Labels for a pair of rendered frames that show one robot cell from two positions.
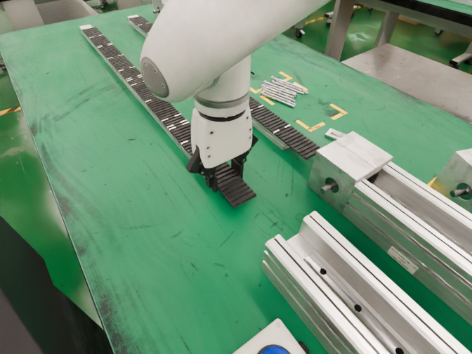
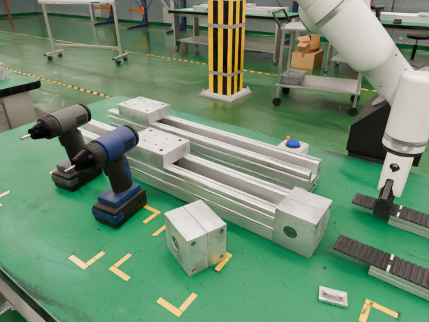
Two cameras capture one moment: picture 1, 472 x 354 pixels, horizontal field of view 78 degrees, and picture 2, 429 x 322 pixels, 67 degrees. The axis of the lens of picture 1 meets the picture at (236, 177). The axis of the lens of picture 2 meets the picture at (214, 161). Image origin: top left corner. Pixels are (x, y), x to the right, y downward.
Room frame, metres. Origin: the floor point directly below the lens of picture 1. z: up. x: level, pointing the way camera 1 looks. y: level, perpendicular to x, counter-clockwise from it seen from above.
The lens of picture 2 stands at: (0.86, -0.58, 1.30)
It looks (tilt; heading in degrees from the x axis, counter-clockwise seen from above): 29 degrees down; 161
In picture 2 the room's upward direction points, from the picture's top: straight up
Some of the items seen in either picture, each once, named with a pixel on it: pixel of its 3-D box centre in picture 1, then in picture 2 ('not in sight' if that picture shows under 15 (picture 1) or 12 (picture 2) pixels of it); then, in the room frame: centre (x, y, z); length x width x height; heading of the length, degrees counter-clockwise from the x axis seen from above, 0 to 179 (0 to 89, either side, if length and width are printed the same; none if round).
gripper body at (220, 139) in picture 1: (223, 129); (396, 165); (0.39, 0.02, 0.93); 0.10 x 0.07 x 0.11; 125
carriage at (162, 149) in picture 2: not in sight; (156, 150); (0.02, -0.47, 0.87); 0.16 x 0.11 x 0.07; 35
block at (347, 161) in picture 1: (343, 174); (303, 218); (0.38, -0.20, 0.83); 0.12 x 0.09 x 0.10; 125
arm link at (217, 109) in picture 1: (223, 95); (403, 141); (0.39, 0.02, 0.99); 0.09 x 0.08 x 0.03; 125
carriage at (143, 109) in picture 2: not in sight; (144, 112); (-0.29, -0.45, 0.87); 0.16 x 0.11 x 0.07; 35
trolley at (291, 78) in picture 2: not in sight; (318, 60); (-2.30, 1.76, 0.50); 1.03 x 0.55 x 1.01; 48
